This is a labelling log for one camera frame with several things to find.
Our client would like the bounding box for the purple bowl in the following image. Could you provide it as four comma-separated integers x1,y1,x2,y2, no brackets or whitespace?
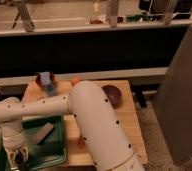
102,85,122,107

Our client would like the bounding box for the wooden table board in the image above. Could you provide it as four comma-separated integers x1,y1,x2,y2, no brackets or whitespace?
20,79,149,168

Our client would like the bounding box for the orange carrot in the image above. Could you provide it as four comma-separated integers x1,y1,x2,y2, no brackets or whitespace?
77,137,85,148

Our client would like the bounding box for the green plastic tray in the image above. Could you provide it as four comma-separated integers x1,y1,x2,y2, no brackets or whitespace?
0,114,69,171

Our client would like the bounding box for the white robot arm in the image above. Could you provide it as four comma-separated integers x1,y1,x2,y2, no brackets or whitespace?
0,81,145,171

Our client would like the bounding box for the grey rectangular block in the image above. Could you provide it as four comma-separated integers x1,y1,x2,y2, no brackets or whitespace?
33,123,54,145

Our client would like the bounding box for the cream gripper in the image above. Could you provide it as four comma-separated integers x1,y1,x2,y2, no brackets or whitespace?
4,141,29,167

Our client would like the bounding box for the orange fruit on cup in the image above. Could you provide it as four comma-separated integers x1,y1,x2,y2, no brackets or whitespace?
71,77,81,86

